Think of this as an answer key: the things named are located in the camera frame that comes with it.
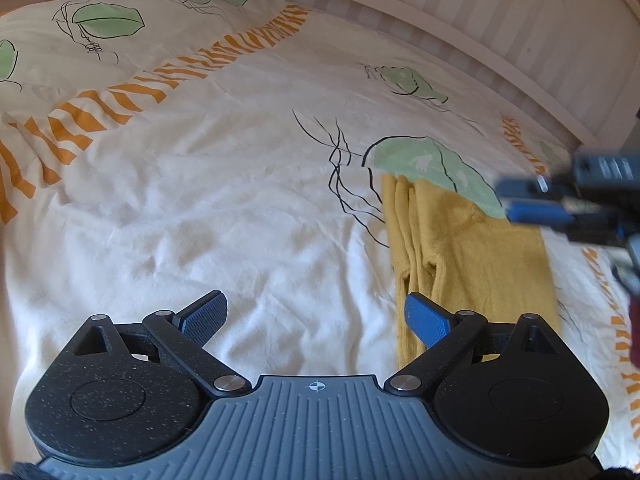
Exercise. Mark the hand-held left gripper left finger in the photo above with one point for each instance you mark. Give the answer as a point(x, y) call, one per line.
point(205, 312)

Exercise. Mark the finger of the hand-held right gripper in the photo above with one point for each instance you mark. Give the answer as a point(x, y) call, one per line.
point(537, 212)
point(522, 187)

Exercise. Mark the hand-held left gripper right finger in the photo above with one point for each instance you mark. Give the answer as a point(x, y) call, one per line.
point(427, 320)

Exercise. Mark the mustard yellow knit garment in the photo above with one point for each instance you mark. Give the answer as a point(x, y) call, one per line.
point(475, 250)

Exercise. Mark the white wooden bed frame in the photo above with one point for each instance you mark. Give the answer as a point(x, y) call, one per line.
point(450, 10)

